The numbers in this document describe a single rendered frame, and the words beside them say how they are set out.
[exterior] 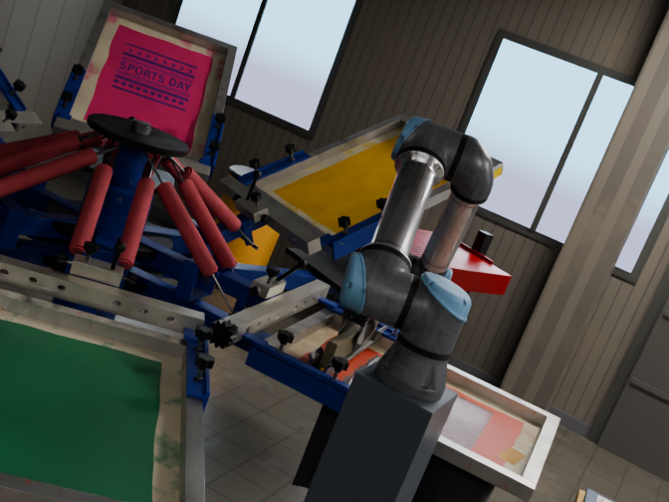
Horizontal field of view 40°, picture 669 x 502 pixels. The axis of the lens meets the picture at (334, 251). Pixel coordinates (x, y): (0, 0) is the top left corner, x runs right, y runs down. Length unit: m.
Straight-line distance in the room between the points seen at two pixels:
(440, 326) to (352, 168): 1.74
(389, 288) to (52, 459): 0.71
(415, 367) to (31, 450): 0.75
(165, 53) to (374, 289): 2.32
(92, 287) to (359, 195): 1.33
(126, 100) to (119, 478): 2.19
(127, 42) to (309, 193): 1.07
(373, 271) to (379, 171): 1.66
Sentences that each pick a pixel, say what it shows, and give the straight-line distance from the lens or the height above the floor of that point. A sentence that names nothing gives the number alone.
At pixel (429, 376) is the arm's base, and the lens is 1.89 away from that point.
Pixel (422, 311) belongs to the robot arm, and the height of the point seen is 1.37.
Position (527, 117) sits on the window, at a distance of 5.80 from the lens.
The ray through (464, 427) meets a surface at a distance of 2.54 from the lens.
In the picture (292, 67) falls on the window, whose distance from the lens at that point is 6.37.
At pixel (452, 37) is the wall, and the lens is 5.99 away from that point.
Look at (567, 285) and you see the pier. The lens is 5.58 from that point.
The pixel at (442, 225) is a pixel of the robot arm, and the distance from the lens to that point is 2.26.
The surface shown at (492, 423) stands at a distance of 2.66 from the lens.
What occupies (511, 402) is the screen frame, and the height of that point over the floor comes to 0.98.
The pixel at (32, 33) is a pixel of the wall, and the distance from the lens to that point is 6.61.
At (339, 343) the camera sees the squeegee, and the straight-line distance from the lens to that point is 2.45.
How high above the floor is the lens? 1.86
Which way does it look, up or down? 14 degrees down
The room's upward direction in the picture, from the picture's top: 21 degrees clockwise
